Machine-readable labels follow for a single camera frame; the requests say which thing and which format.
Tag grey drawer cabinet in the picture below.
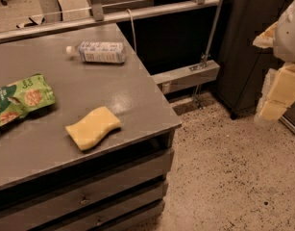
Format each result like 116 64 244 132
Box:
0 25 181 231

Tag white cable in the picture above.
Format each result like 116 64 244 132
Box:
126 8 138 55

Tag metal railing frame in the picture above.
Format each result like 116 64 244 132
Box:
0 0 223 93

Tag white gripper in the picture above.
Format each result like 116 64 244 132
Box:
253 0 295 123

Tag dark cabinet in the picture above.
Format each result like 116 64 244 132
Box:
215 0 292 119

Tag yellow sponge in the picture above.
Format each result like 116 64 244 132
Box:
65 107 121 151

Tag clear plastic water bottle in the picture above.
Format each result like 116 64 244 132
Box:
65 41 126 64

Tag green snack bag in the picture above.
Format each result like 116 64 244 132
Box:
0 74 56 127

